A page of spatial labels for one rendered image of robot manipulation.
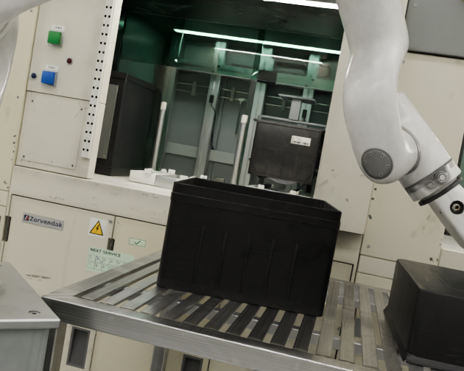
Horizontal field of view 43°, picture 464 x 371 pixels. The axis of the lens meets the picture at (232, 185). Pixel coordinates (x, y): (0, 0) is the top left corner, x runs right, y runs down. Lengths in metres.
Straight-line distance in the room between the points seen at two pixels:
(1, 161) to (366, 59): 1.02
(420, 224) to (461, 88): 0.31
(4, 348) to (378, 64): 0.61
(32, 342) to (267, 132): 1.27
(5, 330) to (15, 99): 0.93
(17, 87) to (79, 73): 0.17
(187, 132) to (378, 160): 1.56
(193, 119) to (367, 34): 1.51
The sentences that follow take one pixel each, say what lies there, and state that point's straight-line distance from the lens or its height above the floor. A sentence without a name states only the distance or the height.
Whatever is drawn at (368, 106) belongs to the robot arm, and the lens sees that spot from 0.83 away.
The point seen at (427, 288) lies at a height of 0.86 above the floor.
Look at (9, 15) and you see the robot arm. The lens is 0.74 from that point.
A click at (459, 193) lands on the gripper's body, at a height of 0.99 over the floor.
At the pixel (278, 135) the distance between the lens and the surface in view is 1.87.
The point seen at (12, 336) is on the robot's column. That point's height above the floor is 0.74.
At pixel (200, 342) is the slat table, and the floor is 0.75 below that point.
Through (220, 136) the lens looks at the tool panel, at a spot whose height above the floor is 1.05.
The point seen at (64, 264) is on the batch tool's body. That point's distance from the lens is 1.52.
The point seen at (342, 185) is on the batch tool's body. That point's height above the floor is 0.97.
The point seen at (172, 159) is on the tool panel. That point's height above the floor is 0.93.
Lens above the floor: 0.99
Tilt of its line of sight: 3 degrees down
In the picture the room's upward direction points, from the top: 10 degrees clockwise
